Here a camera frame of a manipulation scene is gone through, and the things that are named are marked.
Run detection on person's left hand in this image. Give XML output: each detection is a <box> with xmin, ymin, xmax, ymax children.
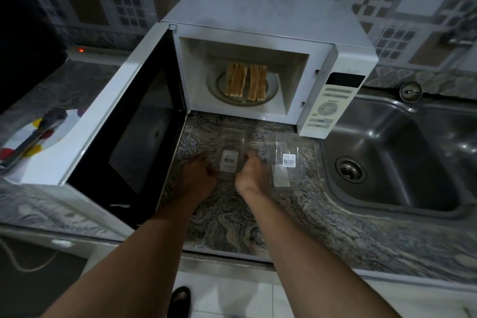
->
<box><xmin>178</xmin><ymin>153</ymin><xmax>219</xmax><ymax>200</ymax></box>

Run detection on person's right hand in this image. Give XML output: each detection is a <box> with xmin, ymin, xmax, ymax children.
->
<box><xmin>234</xmin><ymin>149</ymin><xmax>271</xmax><ymax>196</ymax></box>

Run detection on clear plastic package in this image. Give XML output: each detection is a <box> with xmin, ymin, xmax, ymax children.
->
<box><xmin>269</xmin><ymin>134</ymin><xmax>303</xmax><ymax>189</ymax></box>
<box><xmin>217</xmin><ymin>125</ymin><xmax>251</xmax><ymax>181</ymax></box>

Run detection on person's left forearm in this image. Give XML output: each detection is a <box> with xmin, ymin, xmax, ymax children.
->
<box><xmin>39</xmin><ymin>191</ymin><xmax>211</xmax><ymax>318</ymax></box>

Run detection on person's right forearm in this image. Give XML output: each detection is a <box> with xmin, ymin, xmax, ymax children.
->
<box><xmin>238</xmin><ymin>183</ymin><xmax>402</xmax><ymax>318</ymax></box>

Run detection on clear plastic package, square label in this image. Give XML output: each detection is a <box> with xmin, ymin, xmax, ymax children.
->
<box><xmin>269</xmin><ymin>134</ymin><xmax>303</xmax><ymax>189</ymax></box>

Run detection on glass microwave turntable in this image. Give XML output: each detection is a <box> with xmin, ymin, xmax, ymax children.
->
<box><xmin>207</xmin><ymin>67</ymin><xmax>280</xmax><ymax>108</ymax></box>

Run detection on row of toasted bread slices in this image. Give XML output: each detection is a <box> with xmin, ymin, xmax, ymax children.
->
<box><xmin>224</xmin><ymin>63</ymin><xmax>268</xmax><ymax>101</ymax></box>

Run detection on metal sink drain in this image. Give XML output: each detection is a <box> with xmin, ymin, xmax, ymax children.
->
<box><xmin>335</xmin><ymin>156</ymin><xmax>367</xmax><ymax>184</ymax></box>

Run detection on white microwave door, black window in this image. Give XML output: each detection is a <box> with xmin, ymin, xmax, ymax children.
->
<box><xmin>3</xmin><ymin>23</ymin><xmax>191</xmax><ymax>241</ymax></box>

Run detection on black sandal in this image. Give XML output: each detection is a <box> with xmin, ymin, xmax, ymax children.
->
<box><xmin>170</xmin><ymin>286</ymin><xmax>193</xmax><ymax>318</ymax></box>

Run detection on white microwave oven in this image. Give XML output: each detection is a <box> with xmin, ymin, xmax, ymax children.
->
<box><xmin>161</xmin><ymin>0</ymin><xmax>380</xmax><ymax>140</ymax></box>

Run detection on stainless steel sink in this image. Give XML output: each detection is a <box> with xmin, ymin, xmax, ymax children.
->
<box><xmin>314</xmin><ymin>93</ymin><xmax>477</xmax><ymax>221</ymax></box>

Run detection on white polka dot plate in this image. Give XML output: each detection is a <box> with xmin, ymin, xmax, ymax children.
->
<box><xmin>0</xmin><ymin>107</ymin><xmax>88</xmax><ymax>170</ymax></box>

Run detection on white power strip, red light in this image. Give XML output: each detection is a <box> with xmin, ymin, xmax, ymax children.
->
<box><xmin>65</xmin><ymin>44</ymin><xmax>132</xmax><ymax>66</ymax></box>

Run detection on metal kitchen tongs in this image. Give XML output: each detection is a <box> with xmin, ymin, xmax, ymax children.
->
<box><xmin>0</xmin><ymin>108</ymin><xmax>69</xmax><ymax>174</ymax></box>

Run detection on large black appliance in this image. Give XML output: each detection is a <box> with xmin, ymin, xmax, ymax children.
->
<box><xmin>0</xmin><ymin>0</ymin><xmax>70</xmax><ymax>114</ymax></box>

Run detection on metal tap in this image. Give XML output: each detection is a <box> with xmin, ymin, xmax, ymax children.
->
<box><xmin>439</xmin><ymin>26</ymin><xmax>477</xmax><ymax>47</ymax></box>

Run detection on beige cable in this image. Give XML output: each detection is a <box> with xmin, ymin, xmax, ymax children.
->
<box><xmin>0</xmin><ymin>237</ymin><xmax>59</xmax><ymax>274</ymax></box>

